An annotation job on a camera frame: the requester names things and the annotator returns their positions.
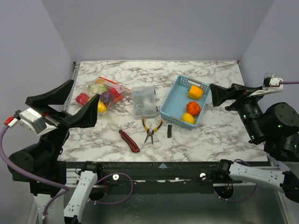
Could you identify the orange small pumpkin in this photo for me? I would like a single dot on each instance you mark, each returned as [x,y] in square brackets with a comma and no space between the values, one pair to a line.
[193,108]

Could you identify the white cauliflower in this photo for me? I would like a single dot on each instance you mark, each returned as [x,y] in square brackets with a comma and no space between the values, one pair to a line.
[96,89]

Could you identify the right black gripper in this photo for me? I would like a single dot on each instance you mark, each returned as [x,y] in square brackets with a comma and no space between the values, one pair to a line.
[236,98]

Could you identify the clear zip top bag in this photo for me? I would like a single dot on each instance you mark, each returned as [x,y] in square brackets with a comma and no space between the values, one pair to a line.
[124,91]

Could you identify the purple onion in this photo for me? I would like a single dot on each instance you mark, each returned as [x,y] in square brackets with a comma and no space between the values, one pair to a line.
[106,98]

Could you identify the light blue plastic basket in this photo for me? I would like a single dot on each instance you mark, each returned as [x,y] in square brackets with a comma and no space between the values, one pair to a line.
[175,103]

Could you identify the yellow lemon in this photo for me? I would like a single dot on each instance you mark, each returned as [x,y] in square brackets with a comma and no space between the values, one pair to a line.
[186,117]

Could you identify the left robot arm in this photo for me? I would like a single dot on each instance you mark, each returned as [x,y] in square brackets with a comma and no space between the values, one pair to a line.
[38,164]

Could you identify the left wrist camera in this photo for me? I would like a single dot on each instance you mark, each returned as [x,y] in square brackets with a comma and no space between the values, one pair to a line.
[32,120]

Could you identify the red bell pepper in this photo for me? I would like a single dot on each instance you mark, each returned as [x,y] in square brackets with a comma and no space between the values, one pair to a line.
[82,99]

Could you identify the orange yellow bell pepper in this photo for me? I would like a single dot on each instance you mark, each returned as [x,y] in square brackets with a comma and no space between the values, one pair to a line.
[195,92]

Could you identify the black bit holder strip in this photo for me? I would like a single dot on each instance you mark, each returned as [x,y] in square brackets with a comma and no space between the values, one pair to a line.
[169,131]

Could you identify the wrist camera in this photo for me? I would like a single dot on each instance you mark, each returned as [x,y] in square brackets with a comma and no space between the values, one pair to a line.
[32,120]
[271,84]

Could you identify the red black utility knife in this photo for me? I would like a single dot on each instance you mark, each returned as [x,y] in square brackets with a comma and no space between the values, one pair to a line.
[132,145]

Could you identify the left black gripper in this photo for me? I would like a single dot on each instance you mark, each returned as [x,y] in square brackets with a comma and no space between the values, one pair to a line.
[87,115]

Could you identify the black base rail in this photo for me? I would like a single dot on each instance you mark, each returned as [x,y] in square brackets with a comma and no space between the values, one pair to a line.
[160,178]

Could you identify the orange carrot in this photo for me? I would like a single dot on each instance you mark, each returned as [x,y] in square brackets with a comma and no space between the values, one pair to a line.
[117,99]

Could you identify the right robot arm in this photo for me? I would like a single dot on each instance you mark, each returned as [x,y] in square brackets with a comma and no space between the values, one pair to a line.
[277,129]

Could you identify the red apple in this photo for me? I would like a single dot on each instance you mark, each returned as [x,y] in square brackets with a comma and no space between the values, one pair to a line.
[114,92]

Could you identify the brown potato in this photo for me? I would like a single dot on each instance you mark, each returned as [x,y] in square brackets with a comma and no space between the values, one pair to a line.
[100,81]

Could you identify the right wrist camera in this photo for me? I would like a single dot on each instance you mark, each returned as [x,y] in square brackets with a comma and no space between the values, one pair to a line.
[271,84]

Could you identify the clear plastic screw box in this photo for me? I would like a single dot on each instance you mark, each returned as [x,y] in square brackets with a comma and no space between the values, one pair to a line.
[144,102]

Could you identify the yellow handled pliers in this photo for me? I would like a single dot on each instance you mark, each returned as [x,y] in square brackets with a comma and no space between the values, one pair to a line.
[150,132]

